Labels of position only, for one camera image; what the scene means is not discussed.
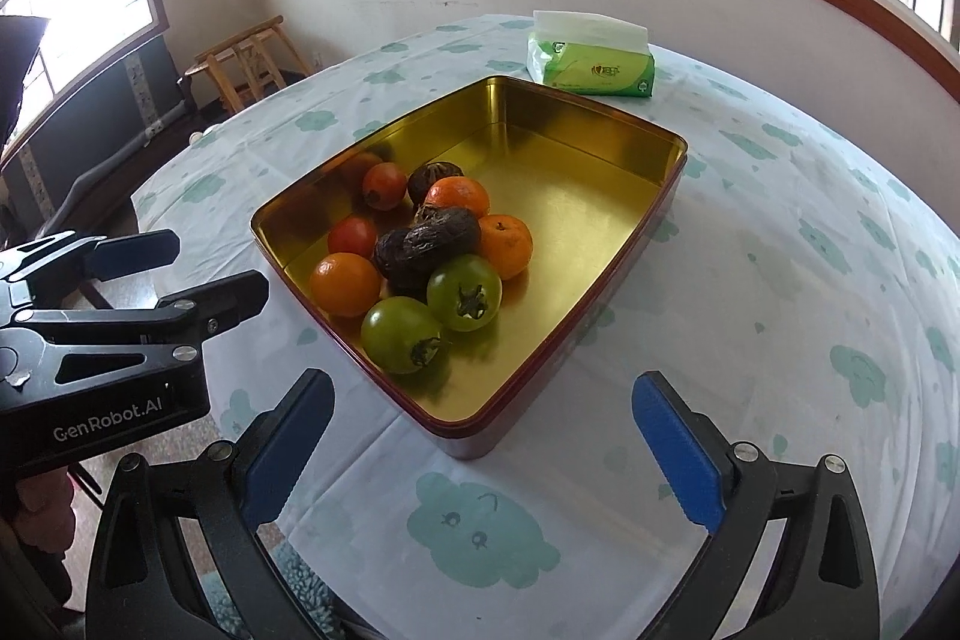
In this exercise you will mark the green tissue pack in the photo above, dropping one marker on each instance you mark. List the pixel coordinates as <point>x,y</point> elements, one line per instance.
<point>592,74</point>

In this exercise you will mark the person's left hand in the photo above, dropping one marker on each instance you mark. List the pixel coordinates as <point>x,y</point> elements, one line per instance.
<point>45,512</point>

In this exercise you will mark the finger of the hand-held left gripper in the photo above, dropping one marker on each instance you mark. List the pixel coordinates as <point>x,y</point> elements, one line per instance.
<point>225,302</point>
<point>131,254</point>

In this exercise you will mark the orange-red tomato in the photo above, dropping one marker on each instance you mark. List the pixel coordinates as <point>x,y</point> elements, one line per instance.
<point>384,186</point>

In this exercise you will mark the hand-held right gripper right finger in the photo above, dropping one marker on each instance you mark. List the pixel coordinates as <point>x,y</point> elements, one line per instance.
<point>675,452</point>

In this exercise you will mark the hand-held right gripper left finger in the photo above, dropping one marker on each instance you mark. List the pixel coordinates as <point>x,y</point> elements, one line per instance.
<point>285,452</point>

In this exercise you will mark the smooth orange fruit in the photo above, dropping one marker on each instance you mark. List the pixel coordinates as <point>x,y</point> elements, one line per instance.
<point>343,284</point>

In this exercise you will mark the grey pipe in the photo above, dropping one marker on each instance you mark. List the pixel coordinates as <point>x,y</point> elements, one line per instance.
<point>127,149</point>

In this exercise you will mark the red tomato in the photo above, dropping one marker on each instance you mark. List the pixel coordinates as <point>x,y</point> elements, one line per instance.
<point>351,235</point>

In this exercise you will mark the gold and red tin box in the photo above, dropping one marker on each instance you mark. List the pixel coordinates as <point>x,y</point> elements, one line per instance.
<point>570,220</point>

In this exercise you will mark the orange mandarin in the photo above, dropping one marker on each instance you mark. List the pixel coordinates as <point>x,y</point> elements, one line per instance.
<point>461,197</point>
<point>508,246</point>

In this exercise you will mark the green tomato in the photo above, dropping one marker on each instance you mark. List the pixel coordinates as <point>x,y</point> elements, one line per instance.
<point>457,284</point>
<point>394,332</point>

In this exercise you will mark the teal fluffy mat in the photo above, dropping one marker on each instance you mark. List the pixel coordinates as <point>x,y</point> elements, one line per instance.
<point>300,580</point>

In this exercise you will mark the white cloud print tablecloth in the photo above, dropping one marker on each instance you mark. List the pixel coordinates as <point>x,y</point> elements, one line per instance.
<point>750,250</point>

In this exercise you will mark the wooden stool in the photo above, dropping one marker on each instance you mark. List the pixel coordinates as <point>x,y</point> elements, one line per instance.
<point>217,59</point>

